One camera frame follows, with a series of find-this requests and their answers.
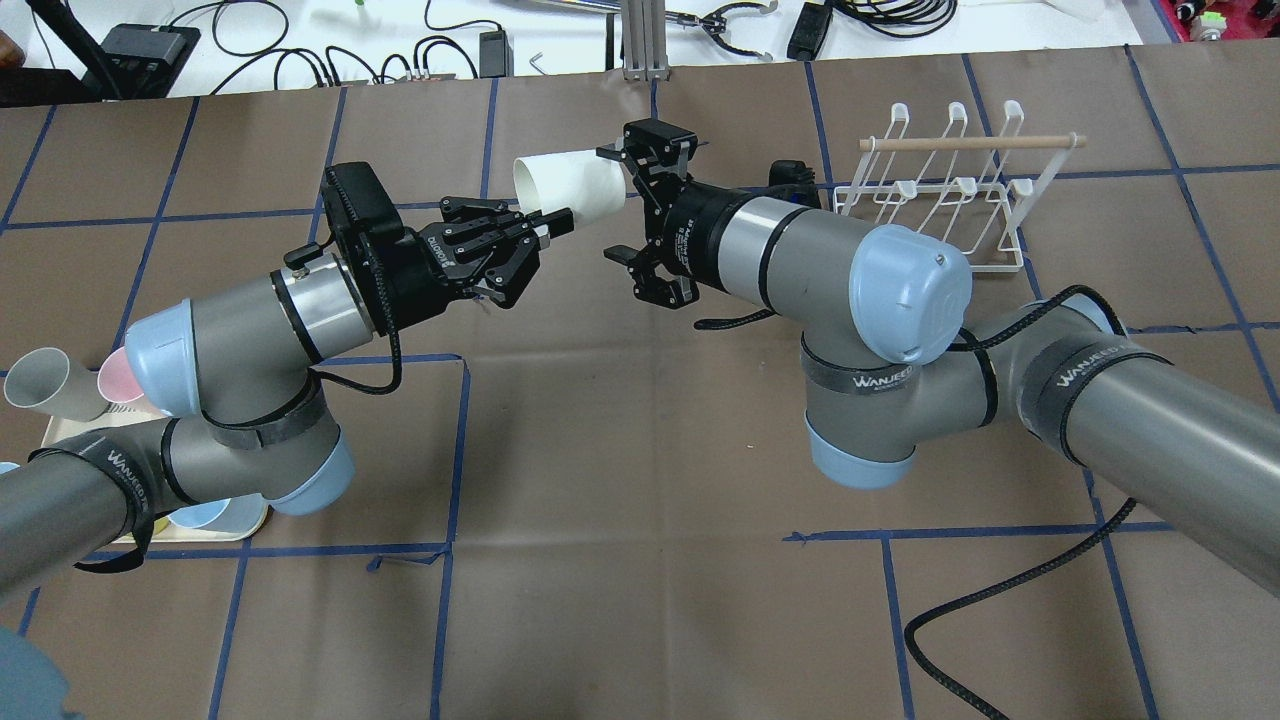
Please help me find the coiled black cable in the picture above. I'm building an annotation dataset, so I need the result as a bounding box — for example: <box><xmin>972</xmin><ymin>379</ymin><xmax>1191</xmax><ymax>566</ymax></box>
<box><xmin>835</xmin><ymin>0</ymin><xmax>959</xmax><ymax>38</ymax></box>

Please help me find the metal grabber tool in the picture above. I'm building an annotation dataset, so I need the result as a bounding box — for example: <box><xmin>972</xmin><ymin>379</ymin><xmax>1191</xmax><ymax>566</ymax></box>
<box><xmin>664</xmin><ymin>1</ymin><xmax>778</xmax><ymax>61</ymax></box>

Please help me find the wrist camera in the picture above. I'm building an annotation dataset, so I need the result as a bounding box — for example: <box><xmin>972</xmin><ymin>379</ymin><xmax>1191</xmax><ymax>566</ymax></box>
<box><xmin>767</xmin><ymin>160</ymin><xmax>817</xmax><ymax>193</ymax></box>
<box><xmin>320</xmin><ymin>161</ymin><xmax>404</xmax><ymax>254</ymax></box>

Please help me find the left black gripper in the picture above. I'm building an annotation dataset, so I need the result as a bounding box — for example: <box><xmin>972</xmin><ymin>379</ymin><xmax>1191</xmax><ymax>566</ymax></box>
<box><xmin>375</xmin><ymin>197</ymin><xmax>575</xmax><ymax>325</ymax></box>

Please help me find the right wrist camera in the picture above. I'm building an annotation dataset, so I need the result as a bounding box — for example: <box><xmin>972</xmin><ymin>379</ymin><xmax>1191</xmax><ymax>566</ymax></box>
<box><xmin>767</xmin><ymin>160</ymin><xmax>817</xmax><ymax>193</ymax></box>

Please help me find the black power adapter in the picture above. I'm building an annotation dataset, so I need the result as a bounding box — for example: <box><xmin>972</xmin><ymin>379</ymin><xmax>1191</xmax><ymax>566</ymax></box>
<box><xmin>786</xmin><ymin>1</ymin><xmax>833</xmax><ymax>61</ymax></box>

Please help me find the grey cup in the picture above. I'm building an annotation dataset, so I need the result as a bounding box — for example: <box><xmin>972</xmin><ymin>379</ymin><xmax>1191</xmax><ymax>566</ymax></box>
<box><xmin>3</xmin><ymin>347</ymin><xmax>109</xmax><ymax>421</ymax></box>

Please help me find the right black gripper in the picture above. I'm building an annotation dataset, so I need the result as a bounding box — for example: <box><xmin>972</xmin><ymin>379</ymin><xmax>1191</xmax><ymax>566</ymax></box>
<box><xmin>596</xmin><ymin>120</ymin><xmax>741</xmax><ymax>309</ymax></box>

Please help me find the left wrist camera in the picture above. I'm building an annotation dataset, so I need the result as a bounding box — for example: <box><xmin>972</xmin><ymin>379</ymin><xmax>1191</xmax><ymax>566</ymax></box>
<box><xmin>320</xmin><ymin>161</ymin><xmax>404</xmax><ymax>254</ymax></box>

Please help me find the white ikea cup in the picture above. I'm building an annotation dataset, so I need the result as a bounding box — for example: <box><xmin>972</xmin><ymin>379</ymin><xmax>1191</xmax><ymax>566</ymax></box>
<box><xmin>513</xmin><ymin>149</ymin><xmax>626</xmax><ymax>225</ymax></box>

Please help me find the left camera cable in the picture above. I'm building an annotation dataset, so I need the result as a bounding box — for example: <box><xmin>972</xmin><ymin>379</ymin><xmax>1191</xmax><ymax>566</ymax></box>
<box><xmin>315</xmin><ymin>231</ymin><xmax>403</xmax><ymax>396</ymax></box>

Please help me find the white wire cup rack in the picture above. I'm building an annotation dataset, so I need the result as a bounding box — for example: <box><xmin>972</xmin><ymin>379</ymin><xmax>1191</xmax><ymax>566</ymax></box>
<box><xmin>832</xmin><ymin>100</ymin><xmax>1088</xmax><ymax>274</ymax></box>

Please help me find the black braided cable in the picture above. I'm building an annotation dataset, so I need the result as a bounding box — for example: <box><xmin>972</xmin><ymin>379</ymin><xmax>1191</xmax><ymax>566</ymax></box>
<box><xmin>902</xmin><ymin>284</ymin><xmax>1176</xmax><ymax>720</ymax></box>

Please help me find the black usb hub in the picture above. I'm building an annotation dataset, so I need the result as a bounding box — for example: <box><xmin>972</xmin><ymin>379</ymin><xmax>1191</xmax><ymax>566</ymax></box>
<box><xmin>101</xmin><ymin>24</ymin><xmax>202</xmax><ymax>74</ymax></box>

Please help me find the pink cup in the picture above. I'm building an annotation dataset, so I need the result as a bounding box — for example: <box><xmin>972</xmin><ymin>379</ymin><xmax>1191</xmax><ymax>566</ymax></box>
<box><xmin>96</xmin><ymin>347</ymin><xmax>166</xmax><ymax>416</ymax></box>

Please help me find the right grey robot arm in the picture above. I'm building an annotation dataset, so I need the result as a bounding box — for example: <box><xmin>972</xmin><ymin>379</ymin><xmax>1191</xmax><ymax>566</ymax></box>
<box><xmin>596</xmin><ymin>119</ymin><xmax>1279</xmax><ymax>592</ymax></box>

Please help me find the aluminium frame post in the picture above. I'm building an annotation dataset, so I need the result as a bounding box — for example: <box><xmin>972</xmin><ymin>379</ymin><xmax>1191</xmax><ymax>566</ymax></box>
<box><xmin>620</xmin><ymin>0</ymin><xmax>669</xmax><ymax>81</ymax></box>

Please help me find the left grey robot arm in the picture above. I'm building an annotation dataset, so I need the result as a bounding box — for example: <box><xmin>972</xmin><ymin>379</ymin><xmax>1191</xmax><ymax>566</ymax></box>
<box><xmin>3</xmin><ymin>191</ymin><xmax>573</xmax><ymax>600</ymax></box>

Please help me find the cream plastic tray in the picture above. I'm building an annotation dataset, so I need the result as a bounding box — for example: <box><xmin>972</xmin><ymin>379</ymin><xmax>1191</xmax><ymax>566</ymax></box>
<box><xmin>42</xmin><ymin>409</ymin><xmax>269</xmax><ymax>543</ymax></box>

